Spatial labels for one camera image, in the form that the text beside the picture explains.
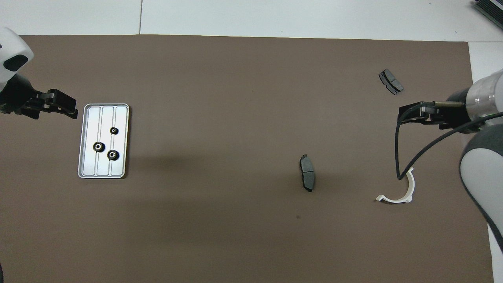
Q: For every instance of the small black bearing gear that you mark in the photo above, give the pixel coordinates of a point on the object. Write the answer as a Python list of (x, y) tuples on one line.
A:
[(114, 130)]

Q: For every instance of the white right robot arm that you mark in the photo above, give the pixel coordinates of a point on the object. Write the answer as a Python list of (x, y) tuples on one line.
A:
[(483, 165)]

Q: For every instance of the long grey brake pad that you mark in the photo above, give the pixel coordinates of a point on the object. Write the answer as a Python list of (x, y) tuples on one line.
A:
[(307, 173)]

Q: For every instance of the brown table mat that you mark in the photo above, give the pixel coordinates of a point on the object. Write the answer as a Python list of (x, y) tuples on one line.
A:
[(235, 118)]

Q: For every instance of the grey ribbed device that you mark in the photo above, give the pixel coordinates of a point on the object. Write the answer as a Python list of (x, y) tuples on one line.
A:
[(490, 10)]

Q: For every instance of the short grey brake pad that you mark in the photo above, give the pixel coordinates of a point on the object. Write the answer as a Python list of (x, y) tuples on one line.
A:
[(391, 81)]

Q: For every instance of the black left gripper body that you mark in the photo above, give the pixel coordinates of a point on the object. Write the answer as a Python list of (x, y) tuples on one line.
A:
[(32, 105)]

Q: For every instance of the white curved plastic bracket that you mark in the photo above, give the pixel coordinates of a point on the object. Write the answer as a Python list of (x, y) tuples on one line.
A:
[(410, 186)]

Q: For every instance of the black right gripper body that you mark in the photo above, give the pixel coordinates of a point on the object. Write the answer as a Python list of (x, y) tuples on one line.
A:
[(450, 116)]

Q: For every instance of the silver metal tray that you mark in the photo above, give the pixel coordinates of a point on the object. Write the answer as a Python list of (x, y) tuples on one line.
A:
[(88, 165)]

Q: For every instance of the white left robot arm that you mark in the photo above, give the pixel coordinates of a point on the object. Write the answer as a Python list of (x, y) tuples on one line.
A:
[(11, 51)]

